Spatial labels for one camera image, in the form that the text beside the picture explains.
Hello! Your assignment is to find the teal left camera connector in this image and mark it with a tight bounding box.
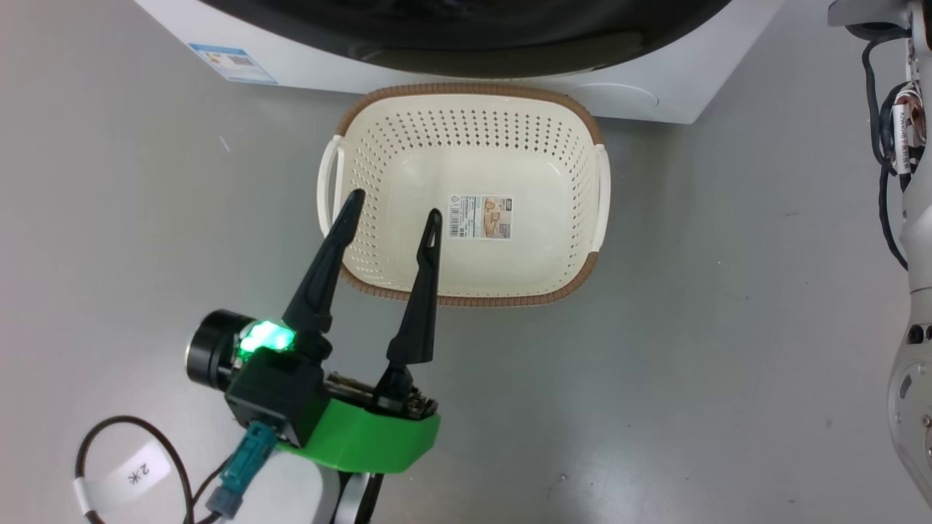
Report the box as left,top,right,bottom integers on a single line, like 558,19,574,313
205,422,277,519

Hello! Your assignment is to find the round white filter cover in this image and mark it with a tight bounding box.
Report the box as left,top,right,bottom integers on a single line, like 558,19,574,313
564,82,660,116

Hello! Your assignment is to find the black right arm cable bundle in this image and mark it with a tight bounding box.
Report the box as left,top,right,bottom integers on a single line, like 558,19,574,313
861,25,929,271

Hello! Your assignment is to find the white front-load washing machine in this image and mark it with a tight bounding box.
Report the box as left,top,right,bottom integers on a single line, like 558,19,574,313
135,0,787,124

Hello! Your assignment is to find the cream perforated basket brown rim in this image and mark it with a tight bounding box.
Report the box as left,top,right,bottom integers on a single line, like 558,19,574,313
317,82,611,308

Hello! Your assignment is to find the blue energy label sticker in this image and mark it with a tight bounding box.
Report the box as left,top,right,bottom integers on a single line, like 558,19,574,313
188,44,279,85

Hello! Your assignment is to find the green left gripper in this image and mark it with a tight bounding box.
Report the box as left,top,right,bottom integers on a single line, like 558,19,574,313
279,189,443,475

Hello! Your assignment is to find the white cable tag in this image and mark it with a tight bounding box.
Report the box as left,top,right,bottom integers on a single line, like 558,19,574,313
73,440,173,519

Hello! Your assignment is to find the dark round washing machine door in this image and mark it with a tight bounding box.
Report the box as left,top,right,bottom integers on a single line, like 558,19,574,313
200,0,732,79

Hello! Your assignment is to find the paper product label sticker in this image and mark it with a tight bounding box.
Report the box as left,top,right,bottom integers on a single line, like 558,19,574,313
447,194,513,239

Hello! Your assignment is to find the black looped cable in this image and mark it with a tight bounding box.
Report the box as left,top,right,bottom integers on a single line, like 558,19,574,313
75,416,223,524

